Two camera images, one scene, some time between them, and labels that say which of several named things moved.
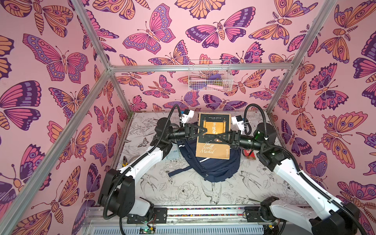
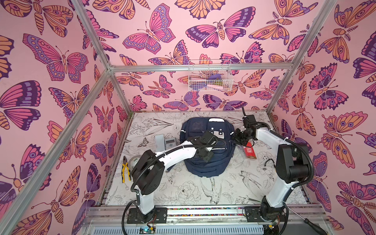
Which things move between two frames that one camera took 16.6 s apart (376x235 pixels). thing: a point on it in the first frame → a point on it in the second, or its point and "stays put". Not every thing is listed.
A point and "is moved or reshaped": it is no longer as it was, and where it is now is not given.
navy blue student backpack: x=210 y=169 is moved or reshaped
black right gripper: x=235 y=139 → x=239 y=137
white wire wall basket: x=206 y=75 stays put
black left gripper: x=192 y=139 → x=207 y=158
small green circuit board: x=147 y=230 stays put
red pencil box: x=249 y=154 stays put
